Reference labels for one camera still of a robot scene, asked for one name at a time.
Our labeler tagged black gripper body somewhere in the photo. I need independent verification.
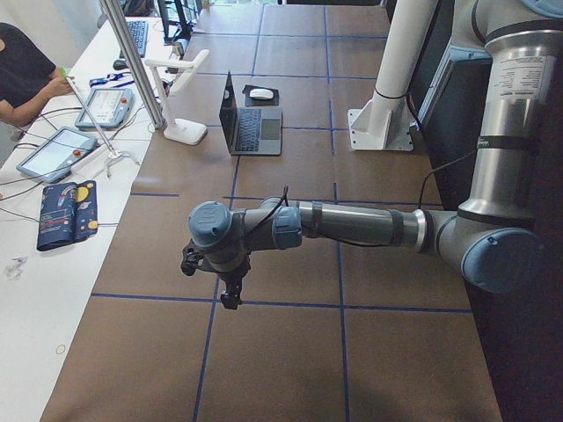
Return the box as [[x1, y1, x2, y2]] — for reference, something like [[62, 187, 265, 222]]
[[219, 263, 251, 297]]

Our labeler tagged grey laptop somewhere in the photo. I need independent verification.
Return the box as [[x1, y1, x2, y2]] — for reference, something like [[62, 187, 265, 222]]
[[219, 72, 282, 156]]

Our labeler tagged black mouse pad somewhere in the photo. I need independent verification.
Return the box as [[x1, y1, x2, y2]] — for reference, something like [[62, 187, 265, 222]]
[[243, 84, 280, 107]]

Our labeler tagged white computer mouse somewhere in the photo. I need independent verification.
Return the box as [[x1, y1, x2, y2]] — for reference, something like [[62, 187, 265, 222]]
[[249, 88, 274, 100]]

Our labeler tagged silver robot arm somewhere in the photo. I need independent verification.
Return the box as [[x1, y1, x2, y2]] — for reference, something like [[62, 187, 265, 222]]
[[181, 1, 562, 309]]

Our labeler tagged white desk lamp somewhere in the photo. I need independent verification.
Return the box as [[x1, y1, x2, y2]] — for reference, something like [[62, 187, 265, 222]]
[[144, 49, 210, 145]]

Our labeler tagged space pattern pouch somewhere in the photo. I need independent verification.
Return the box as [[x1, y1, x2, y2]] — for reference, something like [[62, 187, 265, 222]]
[[36, 180, 99, 251]]

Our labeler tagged far teach pendant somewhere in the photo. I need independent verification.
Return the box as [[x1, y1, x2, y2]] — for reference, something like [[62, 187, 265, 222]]
[[86, 88, 134, 130]]

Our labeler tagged teach pendant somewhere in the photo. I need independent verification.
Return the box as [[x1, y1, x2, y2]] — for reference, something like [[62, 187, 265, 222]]
[[17, 127, 98, 184], [86, 88, 134, 130]]

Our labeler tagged near teach pendant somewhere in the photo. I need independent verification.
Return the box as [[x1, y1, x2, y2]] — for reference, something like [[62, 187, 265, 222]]
[[17, 127, 98, 184]]

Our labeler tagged thin metal rod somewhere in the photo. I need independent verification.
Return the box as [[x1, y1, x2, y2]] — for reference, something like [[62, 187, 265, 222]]
[[64, 76, 120, 161]]

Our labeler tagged black keyboard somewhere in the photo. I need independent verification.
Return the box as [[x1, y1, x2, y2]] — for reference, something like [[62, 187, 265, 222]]
[[127, 20, 149, 57]]

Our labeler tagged person in black shirt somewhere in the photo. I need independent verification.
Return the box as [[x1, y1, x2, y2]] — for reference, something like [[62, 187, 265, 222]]
[[1, 22, 71, 127]]

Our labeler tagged white mounting pole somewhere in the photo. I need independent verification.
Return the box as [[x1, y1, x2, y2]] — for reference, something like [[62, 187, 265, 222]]
[[371, 0, 437, 116]]

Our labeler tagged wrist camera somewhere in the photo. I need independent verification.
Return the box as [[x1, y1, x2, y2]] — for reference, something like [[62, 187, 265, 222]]
[[180, 245, 204, 276]]

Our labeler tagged white pole base plate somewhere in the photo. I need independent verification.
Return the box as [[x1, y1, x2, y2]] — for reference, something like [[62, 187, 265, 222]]
[[347, 98, 413, 151]]

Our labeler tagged blue lanyard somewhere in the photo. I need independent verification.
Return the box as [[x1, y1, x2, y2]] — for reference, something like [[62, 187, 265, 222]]
[[87, 72, 134, 88]]

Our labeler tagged aluminium frame post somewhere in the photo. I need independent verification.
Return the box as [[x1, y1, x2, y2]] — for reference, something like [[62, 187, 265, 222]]
[[99, 0, 165, 129]]

